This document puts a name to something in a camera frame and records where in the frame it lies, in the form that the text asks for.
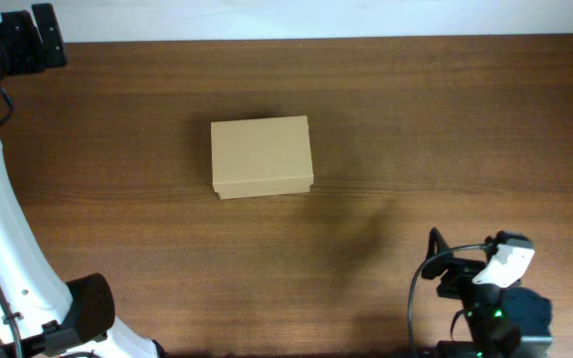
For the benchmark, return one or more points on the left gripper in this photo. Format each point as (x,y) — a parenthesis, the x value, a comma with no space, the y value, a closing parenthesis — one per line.
(33,57)

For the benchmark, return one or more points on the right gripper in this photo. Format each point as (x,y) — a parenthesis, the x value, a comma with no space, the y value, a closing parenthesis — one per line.
(461,270)

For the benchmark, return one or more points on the brown cardboard box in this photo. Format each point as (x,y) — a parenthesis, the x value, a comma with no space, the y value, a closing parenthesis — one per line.
(261,157)

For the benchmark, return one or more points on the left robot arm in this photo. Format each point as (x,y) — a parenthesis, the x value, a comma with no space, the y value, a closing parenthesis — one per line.
(39,313)

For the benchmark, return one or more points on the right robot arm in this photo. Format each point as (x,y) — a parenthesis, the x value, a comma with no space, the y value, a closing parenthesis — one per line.
(504,318)

